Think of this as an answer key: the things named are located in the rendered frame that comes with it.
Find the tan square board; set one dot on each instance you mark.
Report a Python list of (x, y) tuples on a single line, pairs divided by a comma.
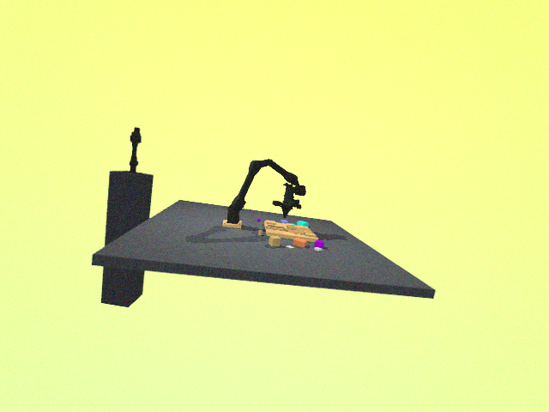
[(288, 231)]

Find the tan cube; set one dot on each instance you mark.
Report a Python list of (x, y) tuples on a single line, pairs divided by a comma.
[(274, 241)]

